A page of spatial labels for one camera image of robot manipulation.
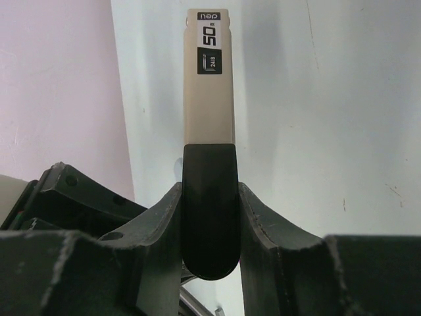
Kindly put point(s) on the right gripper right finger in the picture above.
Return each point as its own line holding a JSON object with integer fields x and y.
{"x": 286, "y": 270}

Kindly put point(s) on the beige black stapler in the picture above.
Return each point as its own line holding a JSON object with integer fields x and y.
{"x": 210, "y": 193}

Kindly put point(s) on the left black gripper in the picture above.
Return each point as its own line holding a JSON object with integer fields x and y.
{"x": 64, "y": 199}

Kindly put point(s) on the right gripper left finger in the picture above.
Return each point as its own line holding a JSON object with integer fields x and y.
{"x": 133, "y": 270}

